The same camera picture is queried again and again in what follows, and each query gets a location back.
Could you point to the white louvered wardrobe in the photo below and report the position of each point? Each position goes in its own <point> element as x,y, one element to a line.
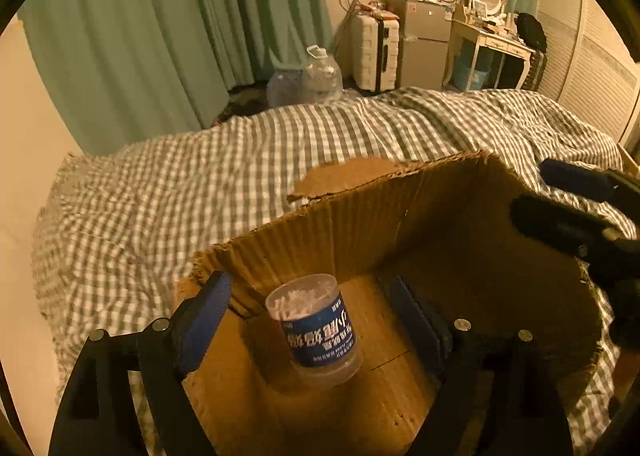
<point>589,70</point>

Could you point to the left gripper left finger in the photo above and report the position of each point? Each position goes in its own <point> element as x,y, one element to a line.
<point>96,415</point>

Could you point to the clear large water jug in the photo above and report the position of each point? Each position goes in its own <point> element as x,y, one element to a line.
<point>322,77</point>

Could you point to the brown cardboard box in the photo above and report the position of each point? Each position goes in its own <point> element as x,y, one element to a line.
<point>441,231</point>

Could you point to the large green curtain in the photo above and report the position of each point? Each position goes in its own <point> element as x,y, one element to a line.
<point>123,71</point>

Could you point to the grey checkered bed cover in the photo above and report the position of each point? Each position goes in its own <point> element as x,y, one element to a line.
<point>118,232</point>

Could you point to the white suitcase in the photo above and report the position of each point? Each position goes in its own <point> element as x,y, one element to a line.
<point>375,50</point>

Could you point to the cotton swab jar blue label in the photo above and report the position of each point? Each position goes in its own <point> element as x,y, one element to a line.
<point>316,325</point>

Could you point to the grey mini fridge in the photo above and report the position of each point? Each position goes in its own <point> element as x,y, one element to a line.
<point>423,43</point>

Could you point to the black backpack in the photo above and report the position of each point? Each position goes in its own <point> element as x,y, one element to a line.
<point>531,32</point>

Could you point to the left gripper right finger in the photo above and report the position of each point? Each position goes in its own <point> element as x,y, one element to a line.
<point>496,396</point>

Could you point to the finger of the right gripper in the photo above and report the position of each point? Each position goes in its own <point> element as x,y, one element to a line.
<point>613,187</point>
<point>599,243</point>

